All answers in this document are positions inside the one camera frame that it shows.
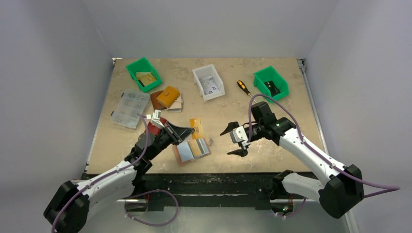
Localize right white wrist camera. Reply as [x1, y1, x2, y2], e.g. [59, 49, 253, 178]
[229, 126, 250, 147]

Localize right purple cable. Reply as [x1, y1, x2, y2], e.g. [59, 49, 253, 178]
[247, 94, 401, 220]

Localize black item in bin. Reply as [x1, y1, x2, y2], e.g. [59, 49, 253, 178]
[264, 81, 280, 98]

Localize red card holder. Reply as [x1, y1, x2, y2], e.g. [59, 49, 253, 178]
[148, 117, 168, 135]

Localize brown card holder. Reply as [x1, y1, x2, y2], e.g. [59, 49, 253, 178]
[150, 90, 167, 111]

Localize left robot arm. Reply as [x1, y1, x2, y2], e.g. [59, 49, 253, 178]
[43, 121, 194, 233]

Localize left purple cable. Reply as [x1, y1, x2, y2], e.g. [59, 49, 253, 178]
[51, 114, 179, 233]

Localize beige card holder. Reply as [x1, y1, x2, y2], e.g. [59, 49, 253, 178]
[167, 94, 184, 112]

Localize aluminium frame rail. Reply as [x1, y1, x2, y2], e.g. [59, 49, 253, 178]
[69, 180, 92, 200]

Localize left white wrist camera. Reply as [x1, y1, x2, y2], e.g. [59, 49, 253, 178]
[146, 110, 164, 129]

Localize green bin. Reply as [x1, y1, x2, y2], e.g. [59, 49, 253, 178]
[126, 57, 163, 92]
[253, 66, 289, 101]

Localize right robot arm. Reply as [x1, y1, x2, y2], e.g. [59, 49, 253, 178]
[222, 101, 365, 218]

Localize yellow card holder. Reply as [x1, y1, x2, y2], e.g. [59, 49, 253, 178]
[156, 86, 180, 108]

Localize cards in white bin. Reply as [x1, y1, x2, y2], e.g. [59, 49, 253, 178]
[199, 76, 220, 96]

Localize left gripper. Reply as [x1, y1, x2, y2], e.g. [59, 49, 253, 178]
[147, 121, 193, 160]

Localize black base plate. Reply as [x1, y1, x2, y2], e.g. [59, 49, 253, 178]
[80, 172, 318, 212]

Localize pink card holder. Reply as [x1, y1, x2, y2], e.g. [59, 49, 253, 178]
[172, 137, 214, 166]

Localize clear compartment organizer box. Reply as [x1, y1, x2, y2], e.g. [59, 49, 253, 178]
[110, 89, 150, 130]

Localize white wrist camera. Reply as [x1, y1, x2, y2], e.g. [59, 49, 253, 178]
[146, 110, 164, 129]
[229, 126, 250, 147]

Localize white bin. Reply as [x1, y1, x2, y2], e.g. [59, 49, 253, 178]
[192, 64, 225, 101]

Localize left green bin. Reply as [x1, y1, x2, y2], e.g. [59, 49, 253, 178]
[126, 57, 163, 92]

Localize purple cable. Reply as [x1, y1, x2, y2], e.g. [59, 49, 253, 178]
[51, 114, 179, 233]
[247, 94, 401, 220]

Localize gold credit card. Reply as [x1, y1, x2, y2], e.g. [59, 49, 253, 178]
[189, 118, 205, 139]

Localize cards in green bin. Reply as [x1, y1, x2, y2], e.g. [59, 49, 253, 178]
[136, 72, 156, 86]

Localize right green bin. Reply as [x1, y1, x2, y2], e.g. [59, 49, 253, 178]
[253, 66, 289, 101]

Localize yellow black screwdriver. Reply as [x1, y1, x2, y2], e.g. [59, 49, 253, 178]
[237, 80, 253, 98]

